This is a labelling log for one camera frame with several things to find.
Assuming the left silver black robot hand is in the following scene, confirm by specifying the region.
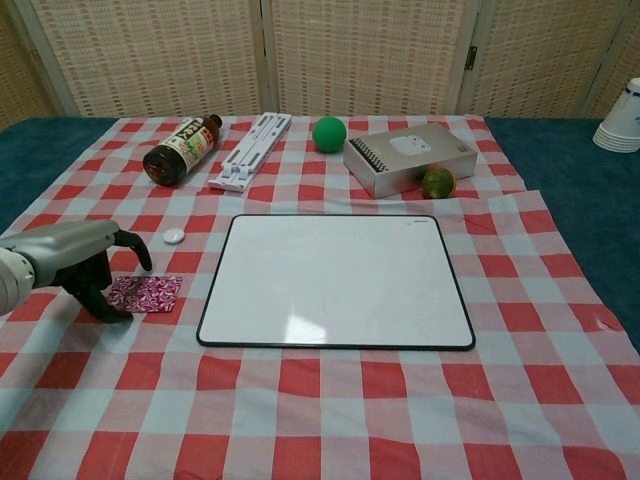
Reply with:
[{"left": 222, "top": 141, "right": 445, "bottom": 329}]
[{"left": 0, "top": 218, "right": 154, "bottom": 325}]

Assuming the pink patterned packet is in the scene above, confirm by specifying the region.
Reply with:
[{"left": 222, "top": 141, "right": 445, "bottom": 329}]
[{"left": 107, "top": 273, "right": 184, "bottom": 315}]

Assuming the brown tea bottle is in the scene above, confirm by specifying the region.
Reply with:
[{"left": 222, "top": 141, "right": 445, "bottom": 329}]
[{"left": 142, "top": 113, "right": 224, "bottom": 188}]

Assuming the white folding stand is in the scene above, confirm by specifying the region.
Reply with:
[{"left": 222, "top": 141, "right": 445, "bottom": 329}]
[{"left": 207, "top": 112, "right": 293, "bottom": 193}]

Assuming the white rectangular mat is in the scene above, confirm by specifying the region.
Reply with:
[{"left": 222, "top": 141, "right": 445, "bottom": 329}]
[{"left": 196, "top": 214, "right": 476, "bottom": 352}]

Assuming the red white checkered tablecloth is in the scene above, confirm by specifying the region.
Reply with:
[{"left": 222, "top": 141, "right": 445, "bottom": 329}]
[{"left": 0, "top": 113, "right": 640, "bottom": 480}]

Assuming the silver earbuds box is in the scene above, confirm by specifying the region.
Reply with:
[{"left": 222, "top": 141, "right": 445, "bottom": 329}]
[{"left": 342, "top": 123, "right": 479, "bottom": 199}]

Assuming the beige woven folding screen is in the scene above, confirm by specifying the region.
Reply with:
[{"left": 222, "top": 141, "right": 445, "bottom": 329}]
[{"left": 0, "top": 0, "right": 640, "bottom": 132}]

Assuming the small green yellow ball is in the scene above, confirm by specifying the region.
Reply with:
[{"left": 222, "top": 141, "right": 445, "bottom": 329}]
[{"left": 420, "top": 167, "right": 457, "bottom": 200}]

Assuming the dark blue table cover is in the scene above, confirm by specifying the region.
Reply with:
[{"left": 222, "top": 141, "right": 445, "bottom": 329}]
[{"left": 0, "top": 115, "right": 640, "bottom": 346}]

